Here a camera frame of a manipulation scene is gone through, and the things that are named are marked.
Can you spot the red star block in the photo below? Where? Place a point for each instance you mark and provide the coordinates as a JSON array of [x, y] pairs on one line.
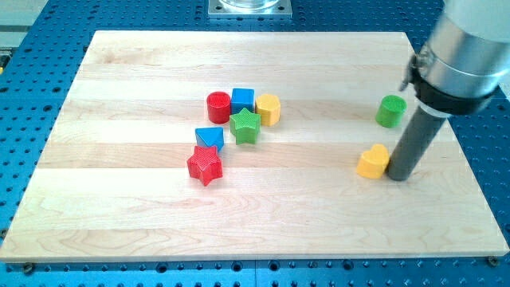
[[205, 164]]

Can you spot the green star block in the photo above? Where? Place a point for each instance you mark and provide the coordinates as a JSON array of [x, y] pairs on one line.
[[245, 126]]

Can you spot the blue cube block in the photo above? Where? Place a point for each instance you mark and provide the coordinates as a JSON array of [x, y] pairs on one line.
[[242, 98]]

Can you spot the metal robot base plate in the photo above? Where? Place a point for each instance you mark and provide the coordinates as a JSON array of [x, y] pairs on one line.
[[249, 8]]

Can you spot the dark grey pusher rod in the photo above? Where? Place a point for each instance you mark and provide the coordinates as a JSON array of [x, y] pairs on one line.
[[418, 135]]

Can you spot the red cylinder block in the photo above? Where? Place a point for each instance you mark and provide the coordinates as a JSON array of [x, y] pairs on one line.
[[218, 107]]

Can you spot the wooden board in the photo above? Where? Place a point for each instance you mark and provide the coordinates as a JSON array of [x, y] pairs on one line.
[[112, 182]]

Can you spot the green cylinder block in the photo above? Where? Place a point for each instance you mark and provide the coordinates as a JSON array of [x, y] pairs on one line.
[[391, 111]]

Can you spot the yellow hexagon block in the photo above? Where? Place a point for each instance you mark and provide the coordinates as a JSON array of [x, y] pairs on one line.
[[268, 106]]

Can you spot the yellow heart block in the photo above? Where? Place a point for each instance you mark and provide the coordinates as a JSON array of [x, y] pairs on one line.
[[373, 163]]

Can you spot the blue triangle block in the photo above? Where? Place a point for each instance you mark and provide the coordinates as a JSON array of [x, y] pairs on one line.
[[209, 137]]

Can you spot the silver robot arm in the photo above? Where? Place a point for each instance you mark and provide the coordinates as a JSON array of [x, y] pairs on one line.
[[457, 70]]

